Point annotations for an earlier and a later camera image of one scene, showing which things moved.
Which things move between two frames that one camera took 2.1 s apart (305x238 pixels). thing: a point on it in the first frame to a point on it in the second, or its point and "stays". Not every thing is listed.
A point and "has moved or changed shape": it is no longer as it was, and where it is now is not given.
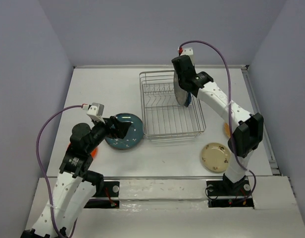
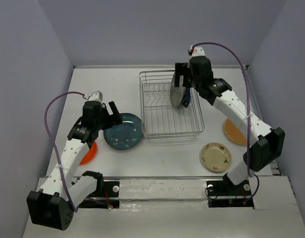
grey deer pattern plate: (181, 94) has moved or changed shape
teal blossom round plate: (133, 135) stays
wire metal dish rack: (164, 117) stays
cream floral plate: (215, 157) stays
